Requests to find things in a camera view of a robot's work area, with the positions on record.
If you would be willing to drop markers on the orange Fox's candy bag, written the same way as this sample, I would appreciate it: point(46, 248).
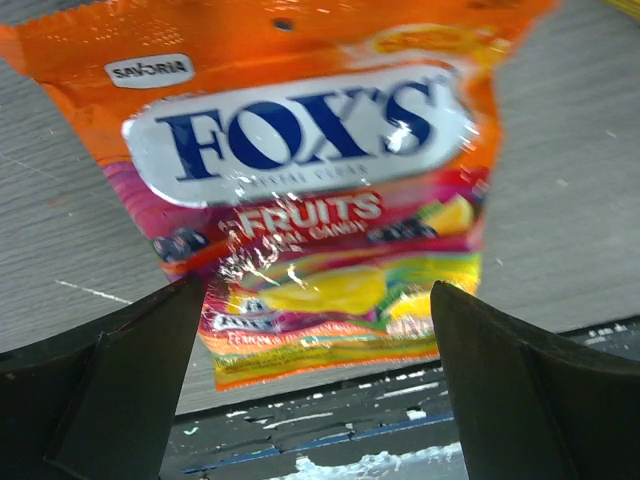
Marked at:
point(321, 165)

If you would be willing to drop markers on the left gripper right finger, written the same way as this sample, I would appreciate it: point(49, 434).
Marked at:
point(531, 404)

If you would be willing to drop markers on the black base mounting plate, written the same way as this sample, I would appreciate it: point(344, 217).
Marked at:
point(396, 423)

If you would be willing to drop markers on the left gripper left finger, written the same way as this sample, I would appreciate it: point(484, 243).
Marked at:
point(98, 401)

